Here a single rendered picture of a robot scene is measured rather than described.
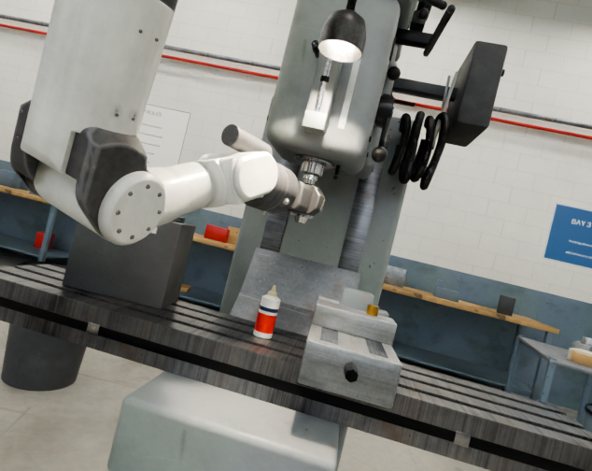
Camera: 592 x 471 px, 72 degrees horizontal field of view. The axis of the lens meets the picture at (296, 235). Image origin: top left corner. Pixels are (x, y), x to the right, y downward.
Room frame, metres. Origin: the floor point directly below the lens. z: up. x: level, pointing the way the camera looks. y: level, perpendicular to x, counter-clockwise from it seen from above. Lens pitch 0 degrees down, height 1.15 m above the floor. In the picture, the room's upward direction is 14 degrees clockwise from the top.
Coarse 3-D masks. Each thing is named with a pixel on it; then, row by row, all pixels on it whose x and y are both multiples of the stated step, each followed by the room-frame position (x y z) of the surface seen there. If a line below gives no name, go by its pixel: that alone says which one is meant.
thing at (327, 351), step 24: (384, 312) 0.85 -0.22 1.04; (312, 336) 0.66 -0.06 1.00; (336, 336) 0.70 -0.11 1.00; (312, 360) 0.63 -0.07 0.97; (336, 360) 0.63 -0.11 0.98; (360, 360) 0.63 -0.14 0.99; (384, 360) 0.62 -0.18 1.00; (312, 384) 0.63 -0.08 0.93; (336, 384) 0.63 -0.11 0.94; (360, 384) 0.63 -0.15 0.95; (384, 384) 0.62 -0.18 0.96
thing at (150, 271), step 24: (96, 240) 0.87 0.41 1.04; (144, 240) 0.87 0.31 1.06; (168, 240) 0.87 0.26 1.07; (72, 264) 0.87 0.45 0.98; (96, 264) 0.87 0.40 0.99; (120, 264) 0.87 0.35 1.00; (144, 264) 0.87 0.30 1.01; (168, 264) 0.87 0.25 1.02; (96, 288) 0.87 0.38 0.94; (120, 288) 0.87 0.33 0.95; (144, 288) 0.87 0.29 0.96; (168, 288) 0.88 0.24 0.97
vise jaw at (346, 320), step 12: (324, 312) 0.75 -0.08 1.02; (336, 312) 0.75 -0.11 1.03; (348, 312) 0.75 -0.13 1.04; (360, 312) 0.77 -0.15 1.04; (324, 324) 0.75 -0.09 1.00; (336, 324) 0.75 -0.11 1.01; (348, 324) 0.75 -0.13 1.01; (360, 324) 0.74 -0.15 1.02; (372, 324) 0.74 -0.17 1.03; (384, 324) 0.74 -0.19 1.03; (396, 324) 0.74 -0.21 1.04; (360, 336) 0.74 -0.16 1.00; (372, 336) 0.74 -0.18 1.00; (384, 336) 0.74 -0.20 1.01
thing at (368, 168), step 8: (392, 64) 0.94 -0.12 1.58; (392, 80) 0.94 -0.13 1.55; (384, 88) 0.94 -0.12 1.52; (376, 128) 0.94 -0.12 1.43; (376, 136) 0.94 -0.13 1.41; (376, 144) 0.94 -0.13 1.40; (368, 160) 0.94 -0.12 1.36; (368, 168) 0.97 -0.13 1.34; (352, 176) 1.10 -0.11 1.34; (360, 176) 1.07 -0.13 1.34; (368, 176) 1.08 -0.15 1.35
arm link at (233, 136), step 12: (228, 132) 0.63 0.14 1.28; (240, 132) 0.62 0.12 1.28; (228, 144) 0.63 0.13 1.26; (240, 144) 0.63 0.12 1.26; (252, 144) 0.65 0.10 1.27; (264, 144) 0.69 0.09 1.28; (204, 156) 0.66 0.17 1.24; (216, 156) 0.65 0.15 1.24; (228, 156) 0.63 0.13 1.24; (276, 192) 0.68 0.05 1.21; (252, 204) 0.69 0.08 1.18; (264, 204) 0.69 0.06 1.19
